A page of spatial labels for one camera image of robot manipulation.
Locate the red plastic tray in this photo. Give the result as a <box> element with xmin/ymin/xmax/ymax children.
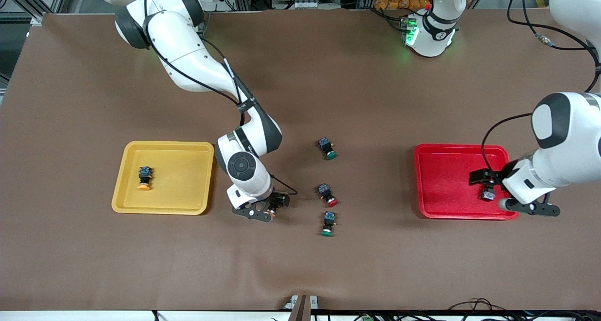
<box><xmin>414</xmin><ymin>144</ymin><xmax>520</xmax><ymax>220</ymax></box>

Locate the brown table cover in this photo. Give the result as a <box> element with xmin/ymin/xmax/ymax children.
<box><xmin>0</xmin><ymin>9</ymin><xmax>601</xmax><ymax>311</ymax></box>

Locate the yellow plastic tray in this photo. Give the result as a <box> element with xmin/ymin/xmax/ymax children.
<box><xmin>111</xmin><ymin>141</ymin><xmax>215</xmax><ymax>215</ymax></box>

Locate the white power strip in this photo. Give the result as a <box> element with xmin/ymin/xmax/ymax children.
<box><xmin>277</xmin><ymin>0</ymin><xmax>342</xmax><ymax>10</ymax></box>

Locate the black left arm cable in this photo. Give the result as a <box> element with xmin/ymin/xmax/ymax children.
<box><xmin>481</xmin><ymin>0</ymin><xmax>601</xmax><ymax>176</ymax></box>

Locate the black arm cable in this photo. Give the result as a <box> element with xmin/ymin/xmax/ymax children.
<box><xmin>143</xmin><ymin>0</ymin><xmax>298</xmax><ymax>196</ymax></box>
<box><xmin>481</xmin><ymin>0</ymin><xmax>601</xmax><ymax>176</ymax></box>

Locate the green push button switch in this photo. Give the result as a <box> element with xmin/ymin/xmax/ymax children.
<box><xmin>318</xmin><ymin>137</ymin><xmax>338</xmax><ymax>161</ymax></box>
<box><xmin>320</xmin><ymin>211</ymin><xmax>338</xmax><ymax>237</ymax></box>

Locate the metal table bracket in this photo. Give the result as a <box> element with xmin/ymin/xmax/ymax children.
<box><xmin>284</xmin><ymin>294</ymin><xmax>320</xmax><ymax>321</ymax></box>

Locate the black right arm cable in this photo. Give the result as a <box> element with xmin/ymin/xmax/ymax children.
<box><xmin>143</xmin><ymin>0</ymin><xmax>298</xmax><ymax>196</ymax></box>

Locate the black cable tangle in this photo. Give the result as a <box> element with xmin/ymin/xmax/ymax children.
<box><xmin>324</xmin><ymin>298</ymin><xmax>601</xmax><ymax>321</ymax></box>

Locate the aluminium frame profile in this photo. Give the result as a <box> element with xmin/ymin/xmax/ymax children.
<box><xmin>0</xmin><ymin>0</ymin><xmax>45</xmax><ymax>26</ymax></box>

